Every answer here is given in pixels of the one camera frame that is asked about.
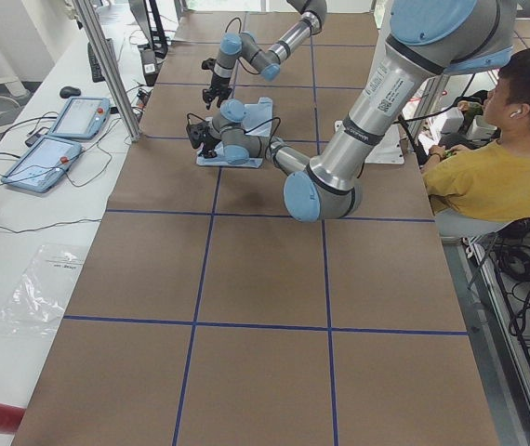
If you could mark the person in yellow shirt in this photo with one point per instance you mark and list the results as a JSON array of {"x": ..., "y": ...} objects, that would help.
[{"x": 491, "y": 183}]

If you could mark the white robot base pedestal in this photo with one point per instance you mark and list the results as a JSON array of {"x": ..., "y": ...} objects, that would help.
[{"x": 386, "y": 148}]

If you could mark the black computer mouse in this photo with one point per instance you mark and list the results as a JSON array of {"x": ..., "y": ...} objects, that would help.
[{"x": 70, "y": 91}]

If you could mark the clear plastic bag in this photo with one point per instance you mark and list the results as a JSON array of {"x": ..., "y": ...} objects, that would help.
[{"x": 43, "y": 291}]

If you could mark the blue teach pendant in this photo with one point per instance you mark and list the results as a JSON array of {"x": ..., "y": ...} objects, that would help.
[
  {"x": 81, "y": 118},
  {"x": 43, "y": 165}
]

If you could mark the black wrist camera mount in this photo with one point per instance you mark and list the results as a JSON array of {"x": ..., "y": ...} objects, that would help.
[
  {"x": 208, "y": 64},
  {"x": 197, "y": 133}
]

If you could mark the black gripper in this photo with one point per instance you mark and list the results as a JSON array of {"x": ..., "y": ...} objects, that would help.
[
  {"x": 217, "y": 86},
  {"x": 208, "y": 139}
]

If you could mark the upper blue teach pendant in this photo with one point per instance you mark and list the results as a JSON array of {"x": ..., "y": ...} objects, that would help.
[{"x": 81, "y": 118}]

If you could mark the light blue button shirt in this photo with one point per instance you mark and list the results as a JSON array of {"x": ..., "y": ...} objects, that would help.
[{"x": 255, "y": 135}]

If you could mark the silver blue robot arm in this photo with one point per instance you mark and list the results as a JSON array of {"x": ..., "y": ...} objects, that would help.
[
  {"x": 426, "y": 39},
  {"x": 235, "y": 47}
]

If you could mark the aluminium frame post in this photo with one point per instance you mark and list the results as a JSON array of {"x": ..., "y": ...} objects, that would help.
[{"x": 96, "y": 37}]

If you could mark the lower blue teach pendant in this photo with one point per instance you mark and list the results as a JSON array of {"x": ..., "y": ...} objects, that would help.
[{"x": 43, "y": 165}]

